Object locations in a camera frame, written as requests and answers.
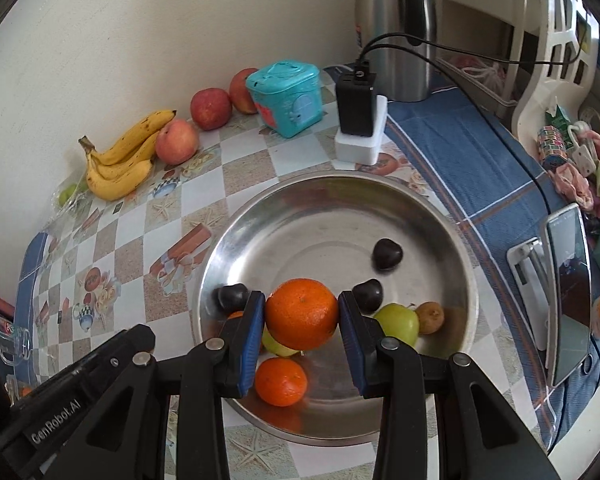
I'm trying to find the clear bag green fruits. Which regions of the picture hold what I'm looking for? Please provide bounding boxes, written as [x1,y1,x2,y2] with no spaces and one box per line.
[52,169,87,211]

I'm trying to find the clear glass mug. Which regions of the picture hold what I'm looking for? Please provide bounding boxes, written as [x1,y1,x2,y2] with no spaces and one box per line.
[0,316,32,366]

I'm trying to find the brown kiwi fruit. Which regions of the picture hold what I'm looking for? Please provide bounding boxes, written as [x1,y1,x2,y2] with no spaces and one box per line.
[415,301,445,335]

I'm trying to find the small green apple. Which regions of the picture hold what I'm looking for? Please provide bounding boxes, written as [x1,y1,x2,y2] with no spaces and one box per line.
[373,304,419,347]

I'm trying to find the small orange tangerine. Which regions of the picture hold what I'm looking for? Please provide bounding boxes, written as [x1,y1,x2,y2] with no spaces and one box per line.
[253,358,309,408]

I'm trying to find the smartphone on stand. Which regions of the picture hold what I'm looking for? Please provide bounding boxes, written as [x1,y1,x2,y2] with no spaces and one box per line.
[541,204,592,387]

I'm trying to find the dark plum left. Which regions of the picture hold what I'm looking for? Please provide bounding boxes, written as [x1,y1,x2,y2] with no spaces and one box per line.
[214,283,249,315]

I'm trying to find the dark plum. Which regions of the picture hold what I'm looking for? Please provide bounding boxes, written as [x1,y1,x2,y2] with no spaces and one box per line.
[352,278,384,315]
[372,238,404,272]
[214,283,249,315]

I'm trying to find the white phone stand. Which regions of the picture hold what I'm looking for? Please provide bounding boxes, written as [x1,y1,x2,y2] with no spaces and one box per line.
[506,237,548,352]

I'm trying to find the dark plum middle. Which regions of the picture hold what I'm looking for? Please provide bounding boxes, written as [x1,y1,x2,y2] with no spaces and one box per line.
[352,278,384,315]

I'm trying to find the dark plum far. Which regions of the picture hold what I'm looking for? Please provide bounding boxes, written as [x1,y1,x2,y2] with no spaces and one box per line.
[372,238,404,272]

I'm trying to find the steel round basin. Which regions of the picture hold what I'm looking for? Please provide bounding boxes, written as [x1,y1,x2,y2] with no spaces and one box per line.
[190,171,479,446]

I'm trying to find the yellow banana bunch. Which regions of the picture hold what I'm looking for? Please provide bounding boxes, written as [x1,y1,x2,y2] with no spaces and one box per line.
[79,110,176,202]

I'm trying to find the blue striped cloth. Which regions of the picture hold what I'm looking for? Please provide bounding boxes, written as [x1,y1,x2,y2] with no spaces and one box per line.
[386,82,600,448]

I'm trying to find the white power block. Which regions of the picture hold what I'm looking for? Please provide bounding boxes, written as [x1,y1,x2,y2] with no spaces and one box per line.
[334,94,388,166]

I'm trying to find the middle red apple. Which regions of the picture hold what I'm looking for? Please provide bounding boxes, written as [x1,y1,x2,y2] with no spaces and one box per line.
[189,88,233,131]

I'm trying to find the right red apple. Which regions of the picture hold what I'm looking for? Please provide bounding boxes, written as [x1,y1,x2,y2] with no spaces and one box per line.
[228,68,258,115]

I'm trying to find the black power adapter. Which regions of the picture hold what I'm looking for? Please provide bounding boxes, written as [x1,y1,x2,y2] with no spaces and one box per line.
[336,60,377,138]

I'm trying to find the teal plastic toy box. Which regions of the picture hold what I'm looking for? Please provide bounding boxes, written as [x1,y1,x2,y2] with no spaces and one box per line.
[246,60,323,139]

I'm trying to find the white plastic chair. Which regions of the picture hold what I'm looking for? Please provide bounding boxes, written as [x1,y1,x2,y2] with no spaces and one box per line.
[436,0,600,157]

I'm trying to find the steel thermos jug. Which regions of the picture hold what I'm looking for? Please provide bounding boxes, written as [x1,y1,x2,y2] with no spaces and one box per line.
[354,0,437,102]

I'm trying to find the black charger cable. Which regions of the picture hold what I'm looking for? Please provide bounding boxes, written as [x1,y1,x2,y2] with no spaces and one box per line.
[354,31,600,456]

